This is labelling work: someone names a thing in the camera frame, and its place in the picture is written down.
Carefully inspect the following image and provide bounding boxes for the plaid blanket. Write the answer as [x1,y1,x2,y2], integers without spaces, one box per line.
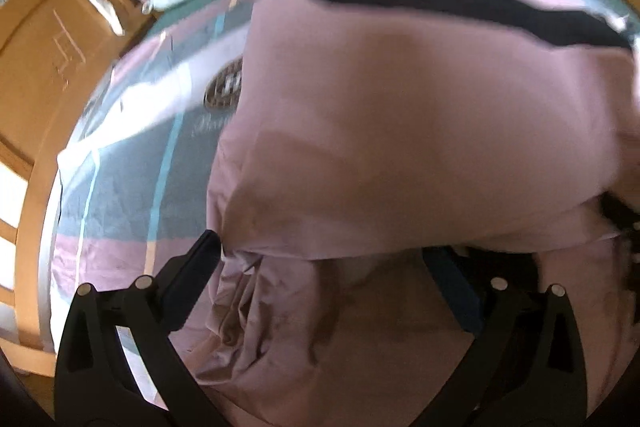
[47,0,640,413]

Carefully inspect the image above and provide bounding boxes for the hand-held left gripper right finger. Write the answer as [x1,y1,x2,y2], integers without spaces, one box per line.
[417,247,588,427]

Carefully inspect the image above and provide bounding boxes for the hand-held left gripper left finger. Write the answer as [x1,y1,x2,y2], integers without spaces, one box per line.
[54,229,223,427]

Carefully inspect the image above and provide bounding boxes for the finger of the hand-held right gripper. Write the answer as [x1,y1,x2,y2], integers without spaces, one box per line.
[597,194,640,258]

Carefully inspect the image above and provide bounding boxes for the wooden bed frame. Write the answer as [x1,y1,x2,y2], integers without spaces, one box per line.
[0,0,176,378]

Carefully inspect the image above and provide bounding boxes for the pink hooded jacket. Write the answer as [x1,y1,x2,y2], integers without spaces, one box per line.
[192,0,640,427]

